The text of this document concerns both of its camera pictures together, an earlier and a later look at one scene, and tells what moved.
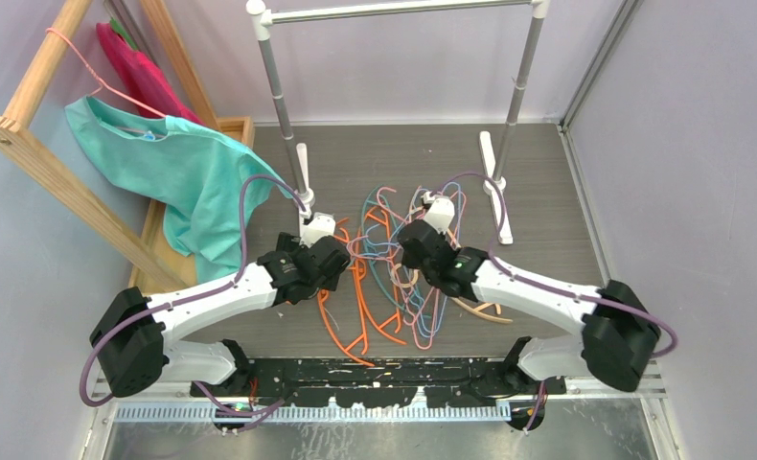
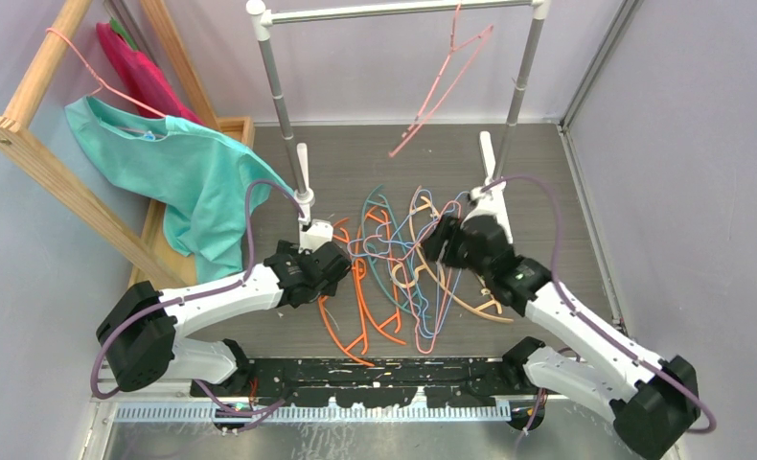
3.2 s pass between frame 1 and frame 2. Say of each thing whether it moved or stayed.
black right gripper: moved
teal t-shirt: stayed
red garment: stayed
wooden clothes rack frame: stayed
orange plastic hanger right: stayed
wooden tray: stayed
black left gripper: stayed
